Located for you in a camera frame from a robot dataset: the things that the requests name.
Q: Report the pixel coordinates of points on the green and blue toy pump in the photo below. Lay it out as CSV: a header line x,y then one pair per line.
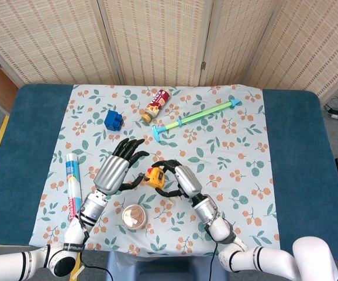
x,y
196,117

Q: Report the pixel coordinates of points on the red snack canister yellow cap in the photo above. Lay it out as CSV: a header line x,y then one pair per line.
x,y
155,105

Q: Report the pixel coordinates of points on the blue toy building block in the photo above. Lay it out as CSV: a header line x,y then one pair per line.
x,y
113,120

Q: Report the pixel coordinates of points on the woven folding screen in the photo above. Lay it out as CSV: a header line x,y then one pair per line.
x,y
169,41

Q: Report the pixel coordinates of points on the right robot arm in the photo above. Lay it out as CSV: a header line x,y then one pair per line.
x,y
245,243

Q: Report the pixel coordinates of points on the yellow tape measure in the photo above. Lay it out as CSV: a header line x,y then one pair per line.
x,y
156,176

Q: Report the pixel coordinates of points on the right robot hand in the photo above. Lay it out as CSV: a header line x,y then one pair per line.
x,y
180,180

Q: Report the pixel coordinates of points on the white blue tube package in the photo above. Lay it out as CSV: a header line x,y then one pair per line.
x,y
73,184

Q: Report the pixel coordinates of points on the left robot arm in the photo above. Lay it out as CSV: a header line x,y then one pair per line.
x,y
69,234

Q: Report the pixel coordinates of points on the floral patterned tablecloth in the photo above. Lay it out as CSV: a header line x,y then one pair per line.
x,y
169,164

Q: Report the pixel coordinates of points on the teal table cover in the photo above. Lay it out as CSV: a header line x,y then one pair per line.
x,y
300,164

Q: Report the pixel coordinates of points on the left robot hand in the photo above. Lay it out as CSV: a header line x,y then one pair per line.
x,y
115,169

